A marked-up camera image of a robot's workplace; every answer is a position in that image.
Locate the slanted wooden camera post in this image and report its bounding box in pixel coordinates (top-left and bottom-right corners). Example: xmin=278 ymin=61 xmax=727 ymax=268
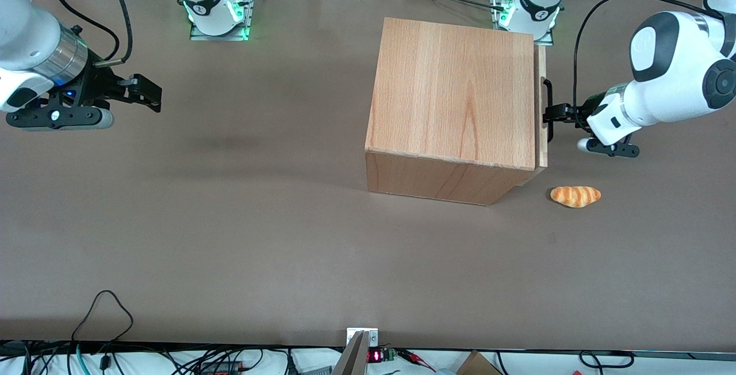
xmin=331 ymin=331 xmax=370 ymax=375

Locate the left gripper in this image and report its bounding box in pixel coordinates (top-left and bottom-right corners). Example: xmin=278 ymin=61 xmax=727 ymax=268
xmin=543 ymin=91 xmax=640 ymax=147

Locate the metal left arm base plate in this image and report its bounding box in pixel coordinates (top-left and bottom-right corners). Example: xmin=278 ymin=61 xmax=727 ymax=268
xmin=490 ymin=0 xmax=555 ymax=47

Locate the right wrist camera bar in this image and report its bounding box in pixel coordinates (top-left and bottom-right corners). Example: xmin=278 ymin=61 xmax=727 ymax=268
xmin=6 ymin=106 xmax=114 ymax=132

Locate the wooden drawer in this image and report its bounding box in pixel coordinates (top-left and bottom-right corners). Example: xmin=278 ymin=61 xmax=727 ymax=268
xmin=517 ymin=45 xmax=549 ymax=189

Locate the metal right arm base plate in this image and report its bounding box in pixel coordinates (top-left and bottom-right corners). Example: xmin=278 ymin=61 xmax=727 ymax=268
xmin=189 ymin=0 xmax=257 ymax=41

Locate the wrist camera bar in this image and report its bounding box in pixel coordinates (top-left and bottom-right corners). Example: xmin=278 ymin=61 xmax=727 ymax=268
xmin=577 ymin=137 xmax=641 ymax=159
xmin=6 ymin=106 xmax=114 ymax=132

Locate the black coiled cable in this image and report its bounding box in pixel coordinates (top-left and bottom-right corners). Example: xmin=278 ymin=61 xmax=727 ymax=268
xmin=578 ymin=350 xmax=635 ymax=369

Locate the black looped cable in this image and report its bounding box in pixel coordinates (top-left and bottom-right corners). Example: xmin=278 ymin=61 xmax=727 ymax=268
xmin=71 ymin=290 xmax=135 ymax=342

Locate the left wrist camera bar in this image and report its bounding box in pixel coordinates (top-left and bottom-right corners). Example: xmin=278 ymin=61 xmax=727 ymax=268
xmin=577 ymin=137 xmax=641 ymax=159

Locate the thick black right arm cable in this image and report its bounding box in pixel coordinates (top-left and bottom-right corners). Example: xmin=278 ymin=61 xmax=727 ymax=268
xmin=94 ymin=0 xmax=134 ymax=69

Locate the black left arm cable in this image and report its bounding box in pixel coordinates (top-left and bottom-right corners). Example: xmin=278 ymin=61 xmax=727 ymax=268
xmin=573 ymin=0 xmax=726 ymax=109

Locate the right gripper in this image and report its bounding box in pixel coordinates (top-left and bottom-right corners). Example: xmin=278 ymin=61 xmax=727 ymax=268
xmin=0 ymin=68 xmax=162 ymax=113

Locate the black drawer handle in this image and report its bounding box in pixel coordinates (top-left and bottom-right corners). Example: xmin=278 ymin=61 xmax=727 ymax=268
xmin=542 ymin=78 xmax=554 ymax=143

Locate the small metal bracket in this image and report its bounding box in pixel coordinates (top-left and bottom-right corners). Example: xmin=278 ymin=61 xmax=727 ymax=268
xmin=346 ymin=328 xmax=380 ymax=347

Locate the brown cardboard piece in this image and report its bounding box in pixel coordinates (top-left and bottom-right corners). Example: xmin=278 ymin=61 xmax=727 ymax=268
xmin=457 ymin=351 xmax=504 ymax=375

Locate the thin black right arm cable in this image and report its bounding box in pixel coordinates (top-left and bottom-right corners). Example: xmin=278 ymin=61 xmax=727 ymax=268
xmin=53 ymin=0 xmax=120 ymax=60

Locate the light wooden drawer cabinet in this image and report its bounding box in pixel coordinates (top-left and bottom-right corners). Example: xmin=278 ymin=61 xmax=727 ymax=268
xmin=365 ymin=17 xmax=547 ymax=206

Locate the orange striped toy bread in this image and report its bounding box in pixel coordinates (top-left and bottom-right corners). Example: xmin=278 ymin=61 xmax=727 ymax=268
xmin=550 ymin=185 xmax=602 ymax=209

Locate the red black probe lead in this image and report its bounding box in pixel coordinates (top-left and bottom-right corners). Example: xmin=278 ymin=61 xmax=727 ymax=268
xmin=396 ymin=349 xmax=438 ymax=372

